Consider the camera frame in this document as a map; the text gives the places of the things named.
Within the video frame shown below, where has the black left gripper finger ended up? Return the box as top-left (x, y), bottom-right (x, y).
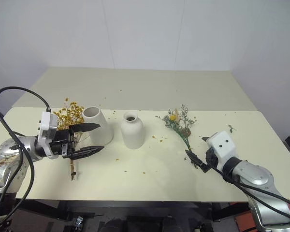
top-left (68, 145), bottom-right (105, 160)
top-left (69, 122), bottom-right (102, 133)

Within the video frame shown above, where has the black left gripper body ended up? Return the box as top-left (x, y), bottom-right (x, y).
top-left (48, 129), bottom-right (76, 159)

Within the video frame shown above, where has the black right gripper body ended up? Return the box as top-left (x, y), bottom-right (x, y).
top-left (203, 147), bottom-right (220, 173)

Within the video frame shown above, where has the dried yellow flower bunch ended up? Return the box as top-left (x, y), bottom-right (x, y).
top-left (52, 97), bottom-right (86, 182)

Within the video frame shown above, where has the green bouquet with yellow ball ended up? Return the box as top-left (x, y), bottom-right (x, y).
top-left (155, 104), bottom-right (199, 168)

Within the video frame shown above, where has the white conical ceramic vase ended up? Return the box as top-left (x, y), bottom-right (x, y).
top-left (82, 105), bottom-right (115, 146)

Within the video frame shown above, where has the white bottle-shaped ceramic vase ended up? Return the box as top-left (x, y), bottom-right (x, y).
top-left (120, 111), bottom-right (145, 150)

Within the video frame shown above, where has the orange red object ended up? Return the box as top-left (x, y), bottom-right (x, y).
top-left (233, 202), bottom-right (253, 229)

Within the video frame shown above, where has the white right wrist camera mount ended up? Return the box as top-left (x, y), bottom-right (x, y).
top-left (205, 130), bottom-right (238, 170)

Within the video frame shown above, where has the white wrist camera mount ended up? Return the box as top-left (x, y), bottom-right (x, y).
top-left (37, 111), bottom-right (60, 160)
top-left (205, 130), bottom-right (238, 170)

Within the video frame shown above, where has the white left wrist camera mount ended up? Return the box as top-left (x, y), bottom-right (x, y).
top-left (37, 111), bottom-right (60, 160)

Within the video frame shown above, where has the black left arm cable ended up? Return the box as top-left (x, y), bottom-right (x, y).
top-left (0, 86), bottom-right (51, 230)

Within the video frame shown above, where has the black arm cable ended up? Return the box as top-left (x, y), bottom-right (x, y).
top-left (214, 166), bottom-right (290, 222)
top-left (0, 86), bottom-right (51, 230)

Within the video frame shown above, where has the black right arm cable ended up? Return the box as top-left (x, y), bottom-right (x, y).
top-left (214, 166), bottom-right (290, 222)

